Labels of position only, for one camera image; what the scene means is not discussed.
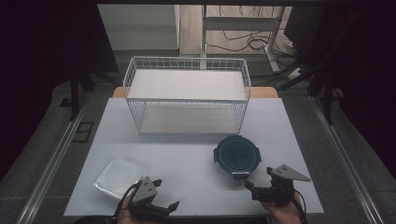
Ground white cabinet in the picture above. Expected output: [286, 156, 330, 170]
[97, 4, 181, 51]

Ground white metal desk frame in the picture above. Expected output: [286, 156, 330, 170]
[200, 4, 286, 73]

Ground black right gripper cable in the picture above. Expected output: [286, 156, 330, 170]
[290, 186, 308, 218]

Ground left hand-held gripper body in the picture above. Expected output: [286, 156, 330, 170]
[125, 175, 163, 221]

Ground person's right hand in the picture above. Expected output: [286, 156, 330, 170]
[261, 192, 304, 224]

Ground white wire shelf rack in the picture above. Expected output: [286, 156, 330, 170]
[122, 55, 252, 135]

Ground person's left hand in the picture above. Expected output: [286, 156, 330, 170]
[115, 195, 142, 224]

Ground white power strip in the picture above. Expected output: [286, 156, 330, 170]
[286, 67, 305, 81]

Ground round dark green lidded container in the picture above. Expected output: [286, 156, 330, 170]
[213, 134, 262, 181]

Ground black floor bracket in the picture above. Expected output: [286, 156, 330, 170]
[72, 120, 95, 144]

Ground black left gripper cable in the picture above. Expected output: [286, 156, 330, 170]
[112, 182, 139, 220]

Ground aluminium floor rail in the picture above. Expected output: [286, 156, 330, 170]
[15, 92, 92, 224]
[308, 94, 385, 224]

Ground black metal stand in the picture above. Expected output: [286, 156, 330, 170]
[307, 59, 345, 126]

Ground black floor cables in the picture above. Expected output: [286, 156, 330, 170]
[205, 5, 298, 54]

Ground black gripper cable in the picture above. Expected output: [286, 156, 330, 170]
[290, 186, 308, 218]
[112, 182, 139, 220]

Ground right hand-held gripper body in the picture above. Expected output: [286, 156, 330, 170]
[251, 164, 312, 205]

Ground white square plastic container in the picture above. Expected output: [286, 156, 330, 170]
[93, 159, 144, 200]

